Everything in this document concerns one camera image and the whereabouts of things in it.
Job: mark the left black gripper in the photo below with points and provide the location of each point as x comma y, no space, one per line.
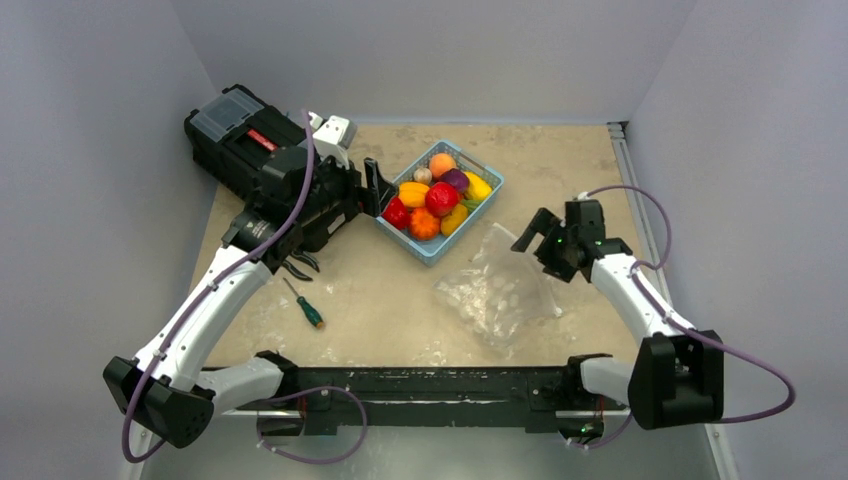
352,201

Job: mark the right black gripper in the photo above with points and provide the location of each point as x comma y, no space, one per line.
553,242

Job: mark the red toy bell pepper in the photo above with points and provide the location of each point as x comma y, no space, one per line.
396,214

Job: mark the orange toy pumpkin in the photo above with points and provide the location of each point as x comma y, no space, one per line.
423,225

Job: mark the red toy apple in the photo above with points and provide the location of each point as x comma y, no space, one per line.
441,199

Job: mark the clear zip top bag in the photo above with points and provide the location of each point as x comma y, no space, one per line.
499,292

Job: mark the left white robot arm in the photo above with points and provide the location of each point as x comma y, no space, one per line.
297,203

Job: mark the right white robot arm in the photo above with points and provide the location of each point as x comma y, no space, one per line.
678,375

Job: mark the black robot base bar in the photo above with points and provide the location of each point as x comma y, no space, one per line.
535,399

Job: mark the yellow toy bell pepper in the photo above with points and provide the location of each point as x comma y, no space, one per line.
413,194

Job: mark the white toy garlic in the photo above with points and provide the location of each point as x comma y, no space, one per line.
423,176

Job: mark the light blue plastic basket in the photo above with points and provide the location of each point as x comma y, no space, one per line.
430,252

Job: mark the peach toy fruit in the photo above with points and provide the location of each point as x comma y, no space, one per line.
441,163

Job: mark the yellow toy lemon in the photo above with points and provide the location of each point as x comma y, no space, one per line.
478,189

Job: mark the green toy vegetable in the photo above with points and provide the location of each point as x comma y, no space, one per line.
470,204

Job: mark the black plastic toolbox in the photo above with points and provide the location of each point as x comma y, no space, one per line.
233,136

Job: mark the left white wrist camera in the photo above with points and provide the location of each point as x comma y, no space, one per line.
332,137

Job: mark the black handled pliers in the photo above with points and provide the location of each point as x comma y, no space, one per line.
292,264

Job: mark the green handled screwdriver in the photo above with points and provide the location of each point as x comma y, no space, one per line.
311,314

